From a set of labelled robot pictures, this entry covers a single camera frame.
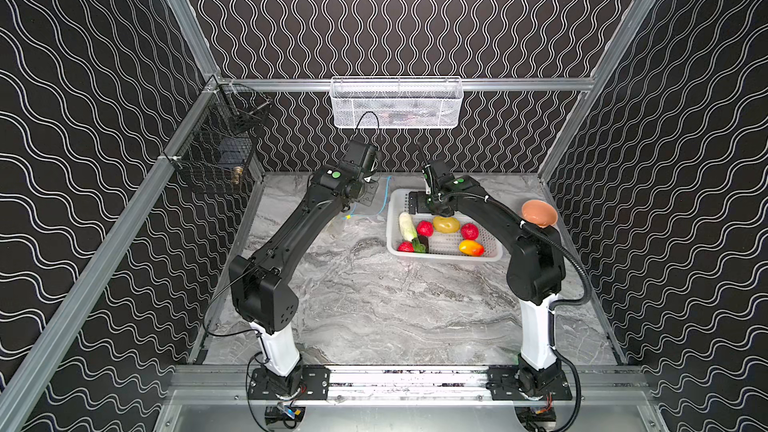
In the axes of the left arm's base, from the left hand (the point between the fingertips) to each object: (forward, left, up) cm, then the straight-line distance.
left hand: (369, 186), depth 82 cm
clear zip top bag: (+8, +3, -25) cm, 27 cm away
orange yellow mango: (-4, -31, -23) cm, 39 cm away
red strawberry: (+3, -17, -23) cm, 28 cm away
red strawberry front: (-5, -10, -22) cm, 24 cm away
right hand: (+5, -16, -15) cm, 22 cm away
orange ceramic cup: (+12, -57, -25) cm, 64 cm away
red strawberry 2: (+1, -31, -22) cm, 38 cm away
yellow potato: (+4, -24, -22) cm, 33 cm away
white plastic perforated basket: (-2, -23, -27) cm, 35 cm away
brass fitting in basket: (+1, +36, +4) cm, 36 cm away
